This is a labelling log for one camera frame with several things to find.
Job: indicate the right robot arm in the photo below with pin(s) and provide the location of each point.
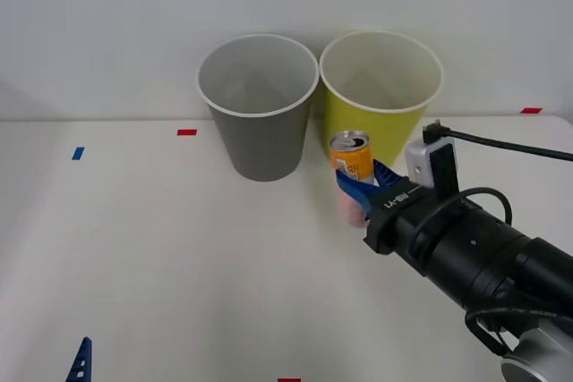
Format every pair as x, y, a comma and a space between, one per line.
492, 257

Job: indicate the orange and white drink can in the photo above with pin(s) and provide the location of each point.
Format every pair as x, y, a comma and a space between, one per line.
353, 163

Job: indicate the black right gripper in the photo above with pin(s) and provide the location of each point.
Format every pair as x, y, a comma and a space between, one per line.
394, 221

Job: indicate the yellow-green plastic bin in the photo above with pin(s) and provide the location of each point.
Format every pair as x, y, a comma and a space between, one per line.
380, 127

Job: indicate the grey plastic bin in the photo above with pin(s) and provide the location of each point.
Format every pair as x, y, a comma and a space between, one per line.
264, 140

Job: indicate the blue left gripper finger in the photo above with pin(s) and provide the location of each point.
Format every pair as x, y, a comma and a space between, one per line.
82, 364

